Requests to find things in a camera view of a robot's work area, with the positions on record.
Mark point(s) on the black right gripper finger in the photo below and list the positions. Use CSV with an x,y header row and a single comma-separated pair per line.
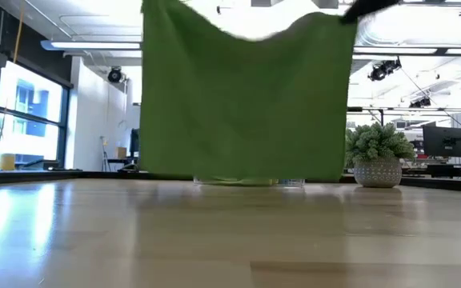
x,y
364,10

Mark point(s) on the green towel with white tag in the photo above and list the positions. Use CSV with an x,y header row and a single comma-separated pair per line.
x,y
246,108

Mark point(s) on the clear plastic basket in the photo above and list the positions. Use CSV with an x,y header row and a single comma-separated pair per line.
x,y
290,182

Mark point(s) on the black ceiling spotlight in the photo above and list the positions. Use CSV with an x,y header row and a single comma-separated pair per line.
x,y
382,70
420,102

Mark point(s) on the green potted plant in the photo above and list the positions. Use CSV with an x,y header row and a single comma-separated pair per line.
x,y
376,160

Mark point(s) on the large black monitor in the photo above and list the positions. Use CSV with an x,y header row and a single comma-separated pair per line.
x,y
444,142

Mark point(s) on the small black monitor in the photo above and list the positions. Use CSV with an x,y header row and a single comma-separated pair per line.
x,y
134,142

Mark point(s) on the ceiling light bar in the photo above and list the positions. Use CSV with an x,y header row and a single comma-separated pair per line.
x,y
90,45

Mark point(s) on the yellow box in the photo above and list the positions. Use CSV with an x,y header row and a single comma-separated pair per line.
x,y
7,162

